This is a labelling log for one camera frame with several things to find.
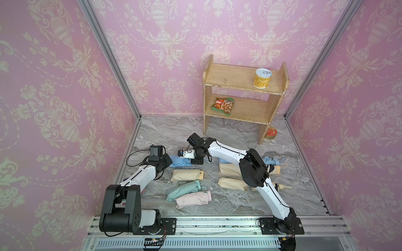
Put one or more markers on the beige umbrella sleeve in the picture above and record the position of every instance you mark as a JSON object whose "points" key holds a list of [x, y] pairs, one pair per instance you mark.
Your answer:
{"points": [[234, 184], [229, 170]]}

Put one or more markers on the aluminium front rail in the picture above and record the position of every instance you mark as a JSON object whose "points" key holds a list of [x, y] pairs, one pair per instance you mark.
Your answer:
{"points": [[228, 233]]}

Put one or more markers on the orange green snack packet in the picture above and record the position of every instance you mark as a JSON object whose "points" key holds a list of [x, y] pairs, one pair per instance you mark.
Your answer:
{"points": [[223, 105]]}

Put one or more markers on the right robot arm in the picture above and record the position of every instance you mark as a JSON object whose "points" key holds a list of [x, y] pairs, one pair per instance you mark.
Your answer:
{"points": [[254, 172]]}

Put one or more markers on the blue sleeved umbrella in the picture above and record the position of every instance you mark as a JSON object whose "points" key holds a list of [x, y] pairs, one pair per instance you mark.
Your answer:
{"points": [[184, 162]]}

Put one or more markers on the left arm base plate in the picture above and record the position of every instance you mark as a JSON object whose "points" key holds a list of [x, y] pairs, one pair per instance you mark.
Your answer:
{"points": [[164, 226]]}

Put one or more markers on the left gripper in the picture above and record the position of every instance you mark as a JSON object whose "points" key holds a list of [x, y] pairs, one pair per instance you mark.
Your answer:
{"points": [[166, 156]]}

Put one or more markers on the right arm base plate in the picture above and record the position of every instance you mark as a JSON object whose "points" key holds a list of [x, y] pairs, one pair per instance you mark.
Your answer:
{"points": [[273, 226]]}

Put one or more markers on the yellow can white lid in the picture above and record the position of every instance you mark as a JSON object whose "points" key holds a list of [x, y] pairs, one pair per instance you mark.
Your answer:
{"points": [[262, 78]]}

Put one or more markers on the red round tin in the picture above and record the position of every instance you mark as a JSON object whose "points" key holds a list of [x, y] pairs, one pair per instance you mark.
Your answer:
{"points": [[271, 133]]}

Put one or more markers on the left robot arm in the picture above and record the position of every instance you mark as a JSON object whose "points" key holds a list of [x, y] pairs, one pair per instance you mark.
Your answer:
{"points": [[121, 211]]}

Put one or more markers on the green sleeved umbrella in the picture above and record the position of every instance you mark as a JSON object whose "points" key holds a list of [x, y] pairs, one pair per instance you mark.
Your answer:
{"points": [[178, 191]]}

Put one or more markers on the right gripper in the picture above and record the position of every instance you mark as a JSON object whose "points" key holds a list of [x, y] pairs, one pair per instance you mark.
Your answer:
{"points": [[200, 162]]}

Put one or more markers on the pink sleeved umbrella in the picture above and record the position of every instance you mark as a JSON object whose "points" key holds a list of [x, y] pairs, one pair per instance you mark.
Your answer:
{"points": [[194, 199]]}

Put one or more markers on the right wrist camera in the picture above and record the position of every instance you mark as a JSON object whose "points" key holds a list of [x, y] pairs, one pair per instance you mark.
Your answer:
{"points": [[187, 154]]}

